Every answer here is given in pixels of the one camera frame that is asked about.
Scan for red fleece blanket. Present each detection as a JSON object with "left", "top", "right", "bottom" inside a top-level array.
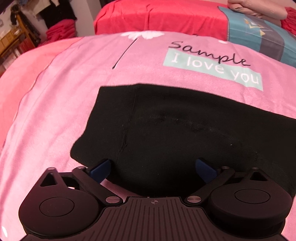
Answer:
[{"left": 1, "top": 38, "right": 80, "bottom": 147}]

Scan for black pants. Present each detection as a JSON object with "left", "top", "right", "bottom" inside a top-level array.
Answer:
[{"left": 70, "top": 84, "right": 295, "bottom": 196}]

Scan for pink folded clothes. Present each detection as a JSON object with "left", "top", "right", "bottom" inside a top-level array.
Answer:
[{"left": 227, "top": 0, "right": 287, "bottom": 20}]

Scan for wooden shelf with clutter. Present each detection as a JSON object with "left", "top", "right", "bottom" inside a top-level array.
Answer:
[{"left": 0, "top": 0, "right": 78, "bottom": 75}]

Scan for teal grey striped pillow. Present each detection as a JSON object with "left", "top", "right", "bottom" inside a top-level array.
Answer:
[{"left": 219, "top": 6, "right": 296, "bottom": 67}]

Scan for pink printed duvet cover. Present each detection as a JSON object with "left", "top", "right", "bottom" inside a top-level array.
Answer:
[{"left": 1, "top": 31, "right": 295, "bottom": 240}]

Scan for red pillow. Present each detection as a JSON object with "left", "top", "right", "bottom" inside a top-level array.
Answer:
[{"left": 93, "top": 0, "right": 228, "bottom": 41}]

